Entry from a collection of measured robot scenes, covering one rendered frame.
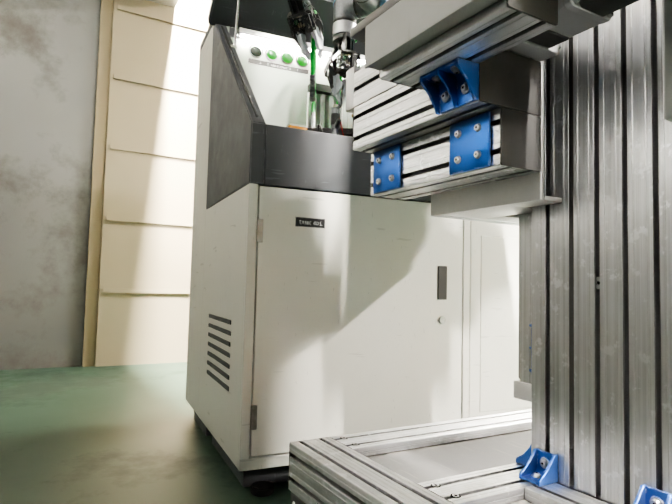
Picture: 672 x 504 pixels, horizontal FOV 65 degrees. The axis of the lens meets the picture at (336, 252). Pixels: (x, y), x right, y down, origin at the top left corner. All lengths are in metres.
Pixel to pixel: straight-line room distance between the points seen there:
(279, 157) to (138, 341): 2.41
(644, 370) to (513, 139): 0.38
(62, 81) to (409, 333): 2.87
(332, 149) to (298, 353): 0.56
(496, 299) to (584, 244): 0.85
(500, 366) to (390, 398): 0.40
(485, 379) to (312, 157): 0.85
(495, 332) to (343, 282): 0.55
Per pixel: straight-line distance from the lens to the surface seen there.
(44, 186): 3.66
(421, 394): 1.61
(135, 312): 3.63
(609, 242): 0.90
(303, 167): 1.44
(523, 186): 0.93
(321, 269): 1.43
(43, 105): 3.77
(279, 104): 2.06
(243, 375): 1.38
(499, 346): 1.76
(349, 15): 1.85
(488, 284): 1.72
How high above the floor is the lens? 0.54
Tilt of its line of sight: 3 degrees up
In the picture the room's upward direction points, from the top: 1 degrees clockwise
